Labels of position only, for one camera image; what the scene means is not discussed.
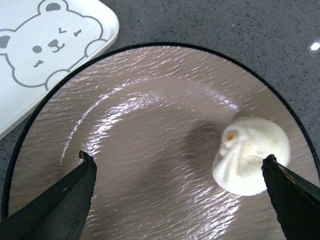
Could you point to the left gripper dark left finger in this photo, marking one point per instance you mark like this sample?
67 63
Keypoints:
60 212

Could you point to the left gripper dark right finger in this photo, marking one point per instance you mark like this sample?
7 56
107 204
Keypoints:
295 200

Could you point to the white steamed bun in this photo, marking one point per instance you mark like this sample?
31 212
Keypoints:
244 144

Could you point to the beige plate with black rim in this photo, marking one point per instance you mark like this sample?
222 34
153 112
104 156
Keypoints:
152 118

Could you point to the white bear-print tray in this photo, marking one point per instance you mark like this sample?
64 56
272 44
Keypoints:
41 42

